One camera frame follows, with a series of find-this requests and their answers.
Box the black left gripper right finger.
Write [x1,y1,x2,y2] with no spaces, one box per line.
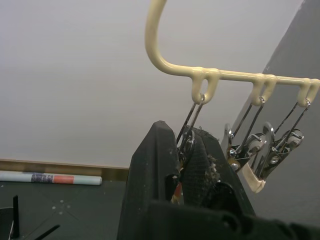
[181,129,256,216]

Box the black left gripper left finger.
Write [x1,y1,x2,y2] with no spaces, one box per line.
[117,120,181,240]

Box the red patterned sock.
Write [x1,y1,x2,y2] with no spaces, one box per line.
[170,181,183,205]

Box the metal hanger clip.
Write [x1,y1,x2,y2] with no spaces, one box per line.
[174,92,209,176]
[223,95,268,195]
[252,98,313,181]

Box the wooden edge strip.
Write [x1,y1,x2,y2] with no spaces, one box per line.
[0,158,131,177]

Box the rolled paper tube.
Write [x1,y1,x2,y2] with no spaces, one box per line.
[0,170,103,187]

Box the cream coated clip hanger frame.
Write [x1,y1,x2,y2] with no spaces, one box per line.
[144,0,320,107]

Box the black upright post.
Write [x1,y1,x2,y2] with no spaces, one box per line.
[12,195,20,238]

